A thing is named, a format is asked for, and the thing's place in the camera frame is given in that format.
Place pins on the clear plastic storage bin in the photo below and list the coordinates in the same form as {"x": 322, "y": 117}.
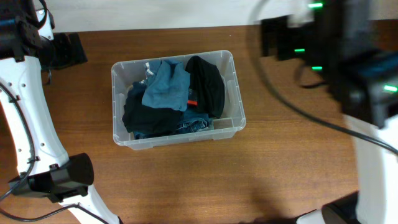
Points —
{"x": 233, "y": 119}

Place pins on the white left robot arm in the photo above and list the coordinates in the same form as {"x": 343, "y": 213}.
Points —
{"x": 45, "y": 170}

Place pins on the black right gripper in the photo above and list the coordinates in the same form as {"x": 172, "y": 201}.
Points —
{"x": 286, "y": 36}

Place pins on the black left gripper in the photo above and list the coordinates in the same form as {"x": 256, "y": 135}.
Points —
{"x": 66, "y": 56}

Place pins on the dark blue jeans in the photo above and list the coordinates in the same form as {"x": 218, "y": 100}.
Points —
{"x": 190, "y": 122}

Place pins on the blue shirt with plaid cuffs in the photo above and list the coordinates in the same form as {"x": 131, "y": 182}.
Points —
{"x": 167, "y": 85}

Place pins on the light blue jeans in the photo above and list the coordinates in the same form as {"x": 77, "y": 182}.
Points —
{"x": 210, "y": 124}

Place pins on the black garment with red tag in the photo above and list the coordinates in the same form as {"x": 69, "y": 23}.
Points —
{"x": 207, "y": 84}

